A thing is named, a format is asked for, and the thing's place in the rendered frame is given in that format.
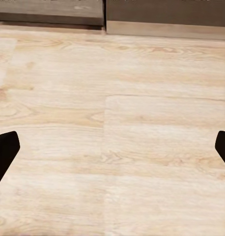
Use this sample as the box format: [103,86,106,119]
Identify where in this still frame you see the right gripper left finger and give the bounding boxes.
[0,131,20,181]

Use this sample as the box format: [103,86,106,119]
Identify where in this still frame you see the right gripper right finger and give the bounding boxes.
[215,131,225,162]

